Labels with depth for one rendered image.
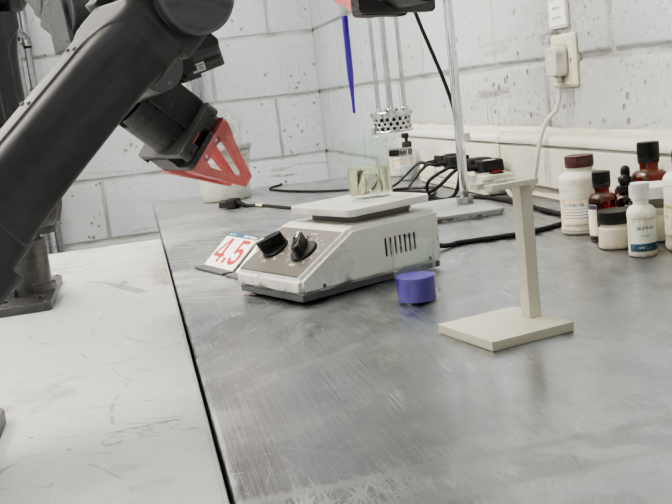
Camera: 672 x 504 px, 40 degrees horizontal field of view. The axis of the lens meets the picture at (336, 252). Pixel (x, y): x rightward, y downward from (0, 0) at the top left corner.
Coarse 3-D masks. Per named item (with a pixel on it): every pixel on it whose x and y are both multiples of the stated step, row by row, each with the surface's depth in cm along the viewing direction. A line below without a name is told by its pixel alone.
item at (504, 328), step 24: (528, 192) 76; (528, 216) 76; (528, 240) 76; (528, 264) 77; (528, 288) 77; (504, 312) 80; (528, 312) 77; (456, 336) 77; (480, 336) 74; (504, 336) 73; (528, 336) 73
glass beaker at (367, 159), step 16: (352, 144) 103; (368, 144) 102; (384, 144) 103; (352, 160) 103; (368, 160) 102; (384, 160) 103; (352, 176) 104; (368, 176) 103; (384, 176) 103; (352, 192) 104; (368, 192) 103; (384, 192) 104
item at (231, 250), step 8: (224, 240) 126; (232, 240) 124; (240, 240) 122; (248, 240) 121; (224, 248) 124; (232, 248) 122; (240, 248) 121; (248, 248) 119; (216, 256) 124; (224, 256) 122; (232, 256) 121; (240, 256) 119; (224, 264) 121; (232, 264) 119
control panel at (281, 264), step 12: (288, 228) 106; (300, 228) 104; (288, 240) 103; (312, 240) 100; (324, 240) 99; (288, 252) 101; (252, 264) 103; (264, 264) 102; (276, 264) 100; (288, 264) 99; (300, 264) 97; (288, 276) 97
